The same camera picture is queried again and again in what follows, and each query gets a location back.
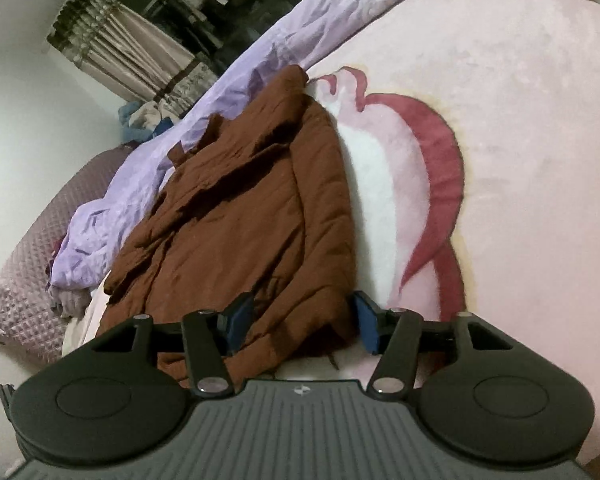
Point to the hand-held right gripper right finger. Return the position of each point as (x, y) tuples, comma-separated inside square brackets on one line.
[(366, 324)]

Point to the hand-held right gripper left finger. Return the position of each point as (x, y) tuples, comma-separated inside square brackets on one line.
[(240, 321)]

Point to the pile of blue white clothes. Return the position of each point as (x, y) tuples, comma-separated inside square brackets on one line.
[(141, 119)]

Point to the pink printed blanket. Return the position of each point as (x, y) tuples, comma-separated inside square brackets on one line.
[(480, 160)]

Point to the purple duvet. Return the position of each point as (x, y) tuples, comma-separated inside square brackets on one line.
[(180, 125)]

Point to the mauve quilted bed cover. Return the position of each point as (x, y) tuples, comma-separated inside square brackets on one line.
[(25, 285)]

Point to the beige pleated curtain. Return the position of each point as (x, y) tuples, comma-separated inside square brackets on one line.
[(125, 45)]

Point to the dark open wardrobe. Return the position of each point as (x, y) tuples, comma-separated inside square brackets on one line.
[(230, 5)]

